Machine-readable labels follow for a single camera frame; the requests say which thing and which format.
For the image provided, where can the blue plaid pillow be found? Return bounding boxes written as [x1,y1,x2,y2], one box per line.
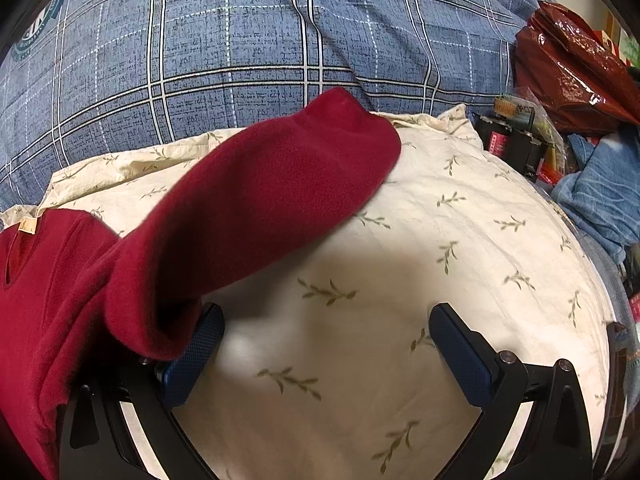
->
[1,0,542,207]

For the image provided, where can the red fleece garment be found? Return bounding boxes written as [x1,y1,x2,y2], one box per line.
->
[1,89,400,479]

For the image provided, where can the black box with labels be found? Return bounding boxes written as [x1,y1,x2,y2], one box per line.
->
[474,94,550,182]

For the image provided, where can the dark red plastic bag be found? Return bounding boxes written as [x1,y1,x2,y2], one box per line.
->
[514,1,639,136]

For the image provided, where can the cream leaf print pillow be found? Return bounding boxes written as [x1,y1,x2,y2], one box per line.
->
[0,103,616,480]

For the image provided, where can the blue denim clothes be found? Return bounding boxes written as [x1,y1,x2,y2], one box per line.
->
[551,126,640,264]

